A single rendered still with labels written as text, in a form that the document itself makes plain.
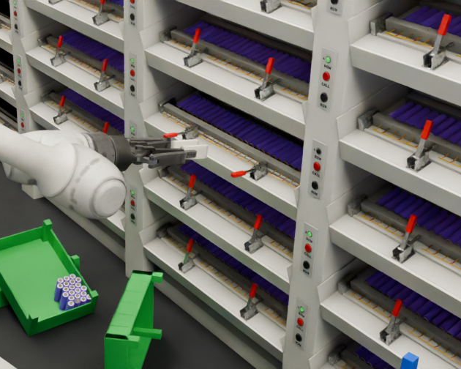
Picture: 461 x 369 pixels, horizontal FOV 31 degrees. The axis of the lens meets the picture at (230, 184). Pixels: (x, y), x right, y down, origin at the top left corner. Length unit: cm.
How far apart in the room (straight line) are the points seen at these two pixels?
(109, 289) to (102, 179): 109
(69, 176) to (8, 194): 163
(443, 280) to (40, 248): 130
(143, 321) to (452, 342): 90
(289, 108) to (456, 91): 45
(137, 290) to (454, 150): 92
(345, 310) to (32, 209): 144
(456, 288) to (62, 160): 74
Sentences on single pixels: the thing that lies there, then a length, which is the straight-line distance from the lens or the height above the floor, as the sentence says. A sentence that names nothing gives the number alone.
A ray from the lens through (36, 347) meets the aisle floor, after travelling 226.
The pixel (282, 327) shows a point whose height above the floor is 17.
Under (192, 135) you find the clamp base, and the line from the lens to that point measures 207.
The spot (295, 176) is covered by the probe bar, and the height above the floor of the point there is 58.
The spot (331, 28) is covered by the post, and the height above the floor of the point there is 94.
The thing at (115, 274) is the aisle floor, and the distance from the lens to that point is 253.
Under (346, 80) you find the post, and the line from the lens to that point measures 160.
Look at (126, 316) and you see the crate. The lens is 200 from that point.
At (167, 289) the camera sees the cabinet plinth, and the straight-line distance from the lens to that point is 241.
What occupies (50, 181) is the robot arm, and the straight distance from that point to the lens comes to 143.
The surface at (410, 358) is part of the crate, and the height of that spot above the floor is 56.
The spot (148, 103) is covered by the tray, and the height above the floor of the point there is 58.
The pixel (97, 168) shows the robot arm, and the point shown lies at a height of 75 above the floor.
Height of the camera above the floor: 135
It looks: 26 degrees down
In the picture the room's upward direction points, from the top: 3 degrees clockwise
